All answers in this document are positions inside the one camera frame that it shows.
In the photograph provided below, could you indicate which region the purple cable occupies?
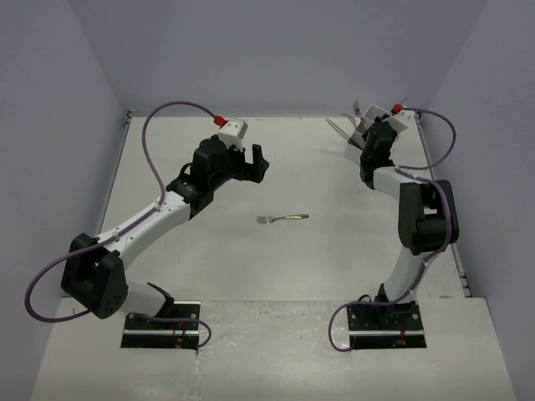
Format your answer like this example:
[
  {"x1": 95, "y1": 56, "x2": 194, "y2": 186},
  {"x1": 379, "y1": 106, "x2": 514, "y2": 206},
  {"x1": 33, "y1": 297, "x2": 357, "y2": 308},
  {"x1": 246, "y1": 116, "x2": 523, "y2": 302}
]
[
  {"x1": 23, "y1": 100, "x2": 227, "y2": 348},
  {"x1": 327, "y1": 108, "x2": 457, "y2": 353}
]

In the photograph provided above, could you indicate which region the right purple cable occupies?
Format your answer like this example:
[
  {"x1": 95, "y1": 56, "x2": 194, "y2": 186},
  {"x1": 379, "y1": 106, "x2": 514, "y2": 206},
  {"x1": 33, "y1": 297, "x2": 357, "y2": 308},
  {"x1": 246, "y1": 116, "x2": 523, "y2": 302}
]
[{"x1": 327, "y1": 108, "x2": 457, "y2": 353}]

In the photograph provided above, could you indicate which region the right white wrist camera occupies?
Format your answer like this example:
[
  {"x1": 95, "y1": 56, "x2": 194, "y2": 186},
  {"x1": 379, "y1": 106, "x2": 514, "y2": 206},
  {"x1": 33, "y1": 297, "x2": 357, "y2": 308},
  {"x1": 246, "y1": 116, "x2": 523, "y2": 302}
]
[{"x1": 383, "y1": 110, "x2": 414, "y2": 134}]

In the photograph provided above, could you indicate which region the black handled fork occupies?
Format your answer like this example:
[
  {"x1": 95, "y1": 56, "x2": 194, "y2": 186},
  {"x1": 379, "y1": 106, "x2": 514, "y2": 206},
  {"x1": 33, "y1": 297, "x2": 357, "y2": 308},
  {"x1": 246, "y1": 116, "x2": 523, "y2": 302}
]
[{"x1": 340, "y1": 114, "x2": 361, "y2": 127}]

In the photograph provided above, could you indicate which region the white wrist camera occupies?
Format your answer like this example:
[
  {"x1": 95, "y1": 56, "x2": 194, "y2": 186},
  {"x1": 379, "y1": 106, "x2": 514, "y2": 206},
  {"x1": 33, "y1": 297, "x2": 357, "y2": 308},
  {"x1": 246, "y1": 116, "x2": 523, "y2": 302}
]
[
  {"x1": 217, "y1": 119, "x2": 248, "y2": 151},
  {"x1": 383, "y1": 110, "x2": 414, "y2": 134}
]

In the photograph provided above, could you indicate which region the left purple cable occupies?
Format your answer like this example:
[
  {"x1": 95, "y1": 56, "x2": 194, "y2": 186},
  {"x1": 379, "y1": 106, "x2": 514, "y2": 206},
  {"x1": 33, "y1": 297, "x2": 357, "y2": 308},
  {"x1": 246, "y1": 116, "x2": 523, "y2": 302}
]
[{"x1": 23, "y1": 100, "x2": 227, "y2": 348}]

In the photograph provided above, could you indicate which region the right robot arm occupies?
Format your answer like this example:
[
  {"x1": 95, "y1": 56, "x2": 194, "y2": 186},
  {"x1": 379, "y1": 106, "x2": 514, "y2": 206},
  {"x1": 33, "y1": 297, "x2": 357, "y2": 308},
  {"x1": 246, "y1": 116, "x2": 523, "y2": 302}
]
[{"x1": 359, "y1": 117, "x2": 460, "y2": 328}]

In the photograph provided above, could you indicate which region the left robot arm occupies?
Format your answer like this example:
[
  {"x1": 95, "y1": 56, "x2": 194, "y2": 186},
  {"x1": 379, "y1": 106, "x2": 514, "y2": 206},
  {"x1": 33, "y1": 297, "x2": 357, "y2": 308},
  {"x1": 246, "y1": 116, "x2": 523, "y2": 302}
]
[{"x1": 60, "y1": 135, "x2": 269, "y2": 328}]

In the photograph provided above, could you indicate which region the white divided utensil container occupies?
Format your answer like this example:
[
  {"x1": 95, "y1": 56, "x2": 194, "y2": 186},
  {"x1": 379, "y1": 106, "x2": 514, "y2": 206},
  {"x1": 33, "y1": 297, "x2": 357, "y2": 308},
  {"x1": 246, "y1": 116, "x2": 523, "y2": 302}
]
[{"x1": 344, "y1": 104, "x2": 389, "y2": 165}]

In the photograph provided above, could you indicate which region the pink handled knife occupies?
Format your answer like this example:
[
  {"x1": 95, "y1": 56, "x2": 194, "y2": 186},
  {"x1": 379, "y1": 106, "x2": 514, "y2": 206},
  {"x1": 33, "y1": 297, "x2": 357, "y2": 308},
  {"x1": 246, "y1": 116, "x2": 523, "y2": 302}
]
[{"x1": 394, "y1": 95, "x2": 410, "y2": 109}]

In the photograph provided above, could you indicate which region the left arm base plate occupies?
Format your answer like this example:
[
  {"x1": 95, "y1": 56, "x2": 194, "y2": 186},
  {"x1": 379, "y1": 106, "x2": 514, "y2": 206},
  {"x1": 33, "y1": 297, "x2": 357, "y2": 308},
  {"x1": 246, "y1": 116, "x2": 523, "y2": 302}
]
[{"x1": 120, "y1": 301, "x2": 201, "y2": 351}]

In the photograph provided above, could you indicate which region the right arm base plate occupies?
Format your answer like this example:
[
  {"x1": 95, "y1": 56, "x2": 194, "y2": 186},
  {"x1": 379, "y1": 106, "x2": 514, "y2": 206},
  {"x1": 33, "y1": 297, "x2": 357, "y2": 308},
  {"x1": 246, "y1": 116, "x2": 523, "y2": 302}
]
[{"x1": 347, "y1": 302, "x2": 426, "y2": 351}]

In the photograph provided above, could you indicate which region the green handled knife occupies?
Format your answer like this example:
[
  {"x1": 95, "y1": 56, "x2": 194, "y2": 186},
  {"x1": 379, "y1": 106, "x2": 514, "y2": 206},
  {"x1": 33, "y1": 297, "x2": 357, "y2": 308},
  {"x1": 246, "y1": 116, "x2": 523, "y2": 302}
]
[{"x1": 325, "y1": 118, "x2": 362, "y2": 150}]

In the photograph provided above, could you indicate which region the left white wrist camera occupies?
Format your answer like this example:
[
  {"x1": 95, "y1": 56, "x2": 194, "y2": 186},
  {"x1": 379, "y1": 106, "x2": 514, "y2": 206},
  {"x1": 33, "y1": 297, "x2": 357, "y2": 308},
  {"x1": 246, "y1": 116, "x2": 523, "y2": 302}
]
[{"x1": 217, "y1": 119, "x2": 248, "y2": 151}]

